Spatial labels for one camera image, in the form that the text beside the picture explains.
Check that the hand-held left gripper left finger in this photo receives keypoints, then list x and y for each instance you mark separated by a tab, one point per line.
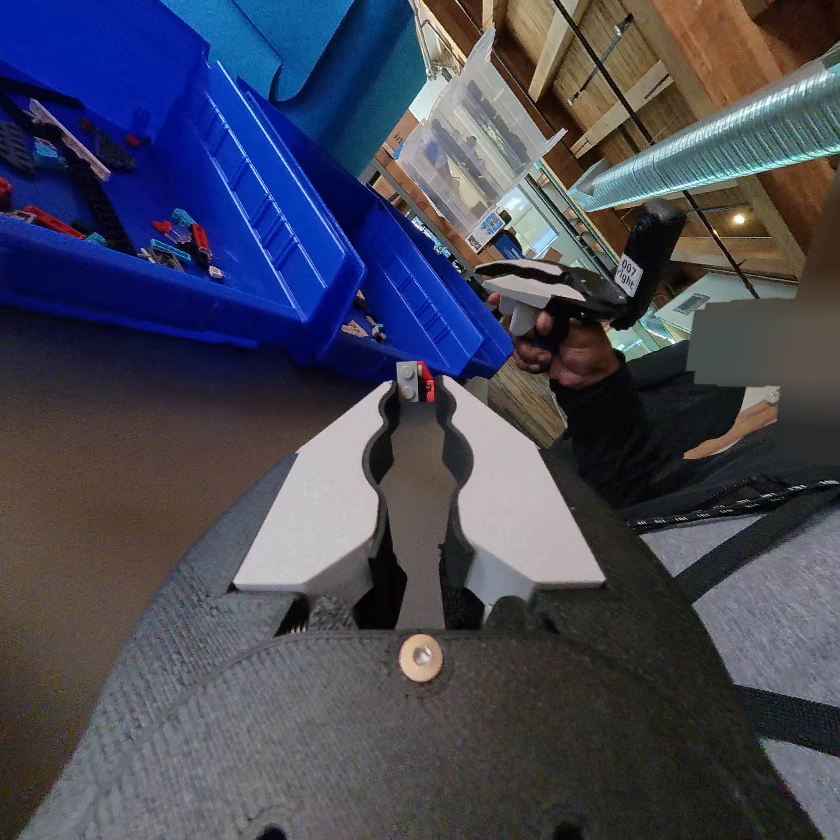
308	518

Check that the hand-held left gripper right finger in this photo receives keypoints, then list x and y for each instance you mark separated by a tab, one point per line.
525	518

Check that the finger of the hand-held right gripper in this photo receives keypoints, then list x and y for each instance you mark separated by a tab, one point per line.
525	268
525	289

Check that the small black red brick assembly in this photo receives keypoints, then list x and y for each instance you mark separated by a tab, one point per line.
410	380

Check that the pile of mixed toy bricks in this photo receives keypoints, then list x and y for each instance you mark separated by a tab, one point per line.
367	325
98	203

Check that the person's right forearm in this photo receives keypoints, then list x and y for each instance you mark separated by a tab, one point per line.
623	426

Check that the grey desk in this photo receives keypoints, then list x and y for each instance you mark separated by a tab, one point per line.
131	459

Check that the person's right hand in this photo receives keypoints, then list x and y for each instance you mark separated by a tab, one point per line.
581	361

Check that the blue cardboard box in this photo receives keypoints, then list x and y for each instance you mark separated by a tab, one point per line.
505	246

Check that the clear plastic storage box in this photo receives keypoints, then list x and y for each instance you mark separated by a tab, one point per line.
479	131

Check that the round ceiling light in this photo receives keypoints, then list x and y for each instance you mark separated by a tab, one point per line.
739	218

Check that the large blue plastic bin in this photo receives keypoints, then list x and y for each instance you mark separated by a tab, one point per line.
164	289

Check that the person's grey sweater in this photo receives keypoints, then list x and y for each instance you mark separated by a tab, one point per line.
787	623

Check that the blue felt bag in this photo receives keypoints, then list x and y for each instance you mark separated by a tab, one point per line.
328	46

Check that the silver ventilation duct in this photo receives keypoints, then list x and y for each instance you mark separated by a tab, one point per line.
722	151

